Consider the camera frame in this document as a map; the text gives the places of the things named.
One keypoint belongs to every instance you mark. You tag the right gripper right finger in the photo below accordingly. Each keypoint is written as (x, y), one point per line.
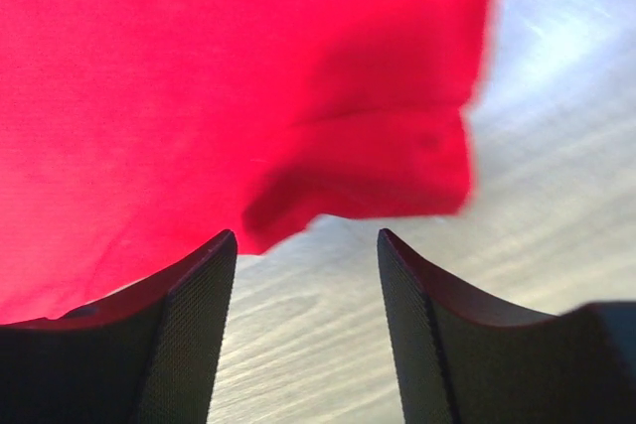
(463, 355)

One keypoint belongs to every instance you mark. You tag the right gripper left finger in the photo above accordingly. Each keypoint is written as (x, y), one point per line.
(148, 353)

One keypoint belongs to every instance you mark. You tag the red t-shirt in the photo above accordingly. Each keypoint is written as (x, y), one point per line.
(132, 131)

